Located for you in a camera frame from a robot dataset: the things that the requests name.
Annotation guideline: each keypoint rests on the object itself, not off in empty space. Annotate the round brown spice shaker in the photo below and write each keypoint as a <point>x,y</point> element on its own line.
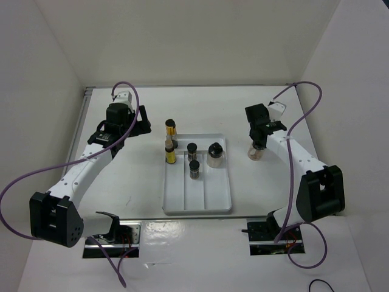
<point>256,152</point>

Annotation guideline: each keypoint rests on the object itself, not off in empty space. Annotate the gold cap glass spray bottle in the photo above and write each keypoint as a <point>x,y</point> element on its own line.
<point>170,126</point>

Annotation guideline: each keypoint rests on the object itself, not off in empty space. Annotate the round white powder shaker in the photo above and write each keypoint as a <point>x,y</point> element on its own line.
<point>215,155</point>

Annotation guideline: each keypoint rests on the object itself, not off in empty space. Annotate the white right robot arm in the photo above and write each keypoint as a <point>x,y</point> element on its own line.
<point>316,189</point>

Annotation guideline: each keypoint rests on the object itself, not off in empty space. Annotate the black cap spice jar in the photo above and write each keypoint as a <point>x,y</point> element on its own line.
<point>192,151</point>

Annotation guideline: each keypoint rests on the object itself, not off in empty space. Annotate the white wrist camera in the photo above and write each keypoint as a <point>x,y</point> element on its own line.
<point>124,97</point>
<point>276,110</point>

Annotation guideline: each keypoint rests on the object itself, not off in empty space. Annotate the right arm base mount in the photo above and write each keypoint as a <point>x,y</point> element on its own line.
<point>261,240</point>

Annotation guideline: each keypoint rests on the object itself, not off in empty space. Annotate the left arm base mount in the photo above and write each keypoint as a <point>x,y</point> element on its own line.
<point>125,242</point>

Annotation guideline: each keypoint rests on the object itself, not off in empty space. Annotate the small dark spice jar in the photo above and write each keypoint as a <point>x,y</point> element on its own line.
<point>194,167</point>

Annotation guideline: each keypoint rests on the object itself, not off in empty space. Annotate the aluminium table edge rail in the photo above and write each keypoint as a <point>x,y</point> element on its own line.
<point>79,124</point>

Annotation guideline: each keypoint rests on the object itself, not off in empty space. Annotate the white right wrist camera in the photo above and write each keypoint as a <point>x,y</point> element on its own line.
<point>276,110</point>

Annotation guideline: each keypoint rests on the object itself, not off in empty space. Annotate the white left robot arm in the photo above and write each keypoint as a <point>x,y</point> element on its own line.
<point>54,215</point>

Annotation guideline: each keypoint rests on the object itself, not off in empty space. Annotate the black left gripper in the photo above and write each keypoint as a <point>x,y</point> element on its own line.
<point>141,126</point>

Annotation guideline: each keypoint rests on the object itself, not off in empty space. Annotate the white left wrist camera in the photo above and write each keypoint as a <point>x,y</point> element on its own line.
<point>124,97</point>

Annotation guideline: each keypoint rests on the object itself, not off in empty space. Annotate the yellow label sauce bottle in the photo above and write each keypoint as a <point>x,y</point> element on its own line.
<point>170,156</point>

